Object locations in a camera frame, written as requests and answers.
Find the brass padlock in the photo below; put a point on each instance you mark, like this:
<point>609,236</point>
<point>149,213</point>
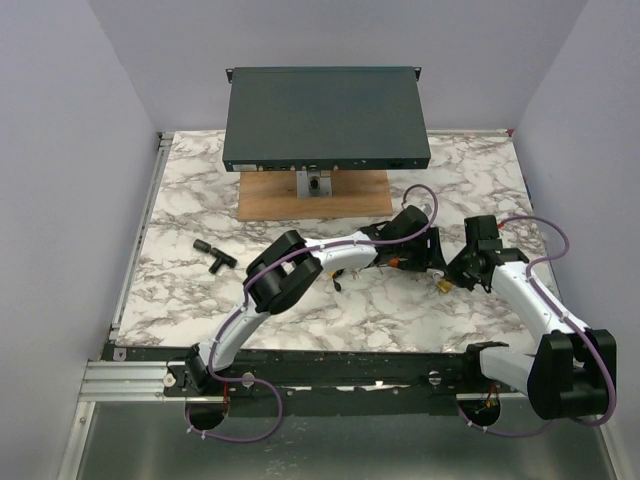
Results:
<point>444,285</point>

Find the black T-shaped pipe fitting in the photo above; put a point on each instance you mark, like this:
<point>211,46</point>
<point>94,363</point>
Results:
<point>221,259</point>

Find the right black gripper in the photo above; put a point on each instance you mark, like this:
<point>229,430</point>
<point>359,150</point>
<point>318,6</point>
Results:
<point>455,275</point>

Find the black metal base rail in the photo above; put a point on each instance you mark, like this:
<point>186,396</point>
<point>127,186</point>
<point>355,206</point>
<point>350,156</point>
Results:
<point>262,383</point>

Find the grey metal lock mount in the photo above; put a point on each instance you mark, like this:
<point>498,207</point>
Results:
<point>313,184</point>

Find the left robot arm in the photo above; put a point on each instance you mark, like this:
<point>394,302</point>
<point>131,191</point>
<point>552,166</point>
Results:
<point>278,278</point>

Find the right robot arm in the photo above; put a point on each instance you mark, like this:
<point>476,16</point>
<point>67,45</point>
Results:
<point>573,372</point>

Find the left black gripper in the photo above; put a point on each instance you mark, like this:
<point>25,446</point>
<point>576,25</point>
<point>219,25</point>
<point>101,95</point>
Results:
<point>428,258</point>

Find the dark green network switch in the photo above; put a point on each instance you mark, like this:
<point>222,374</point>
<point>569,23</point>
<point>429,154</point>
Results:
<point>325,118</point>

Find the wooden board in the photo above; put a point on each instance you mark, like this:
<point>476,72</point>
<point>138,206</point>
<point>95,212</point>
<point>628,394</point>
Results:
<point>273,196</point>

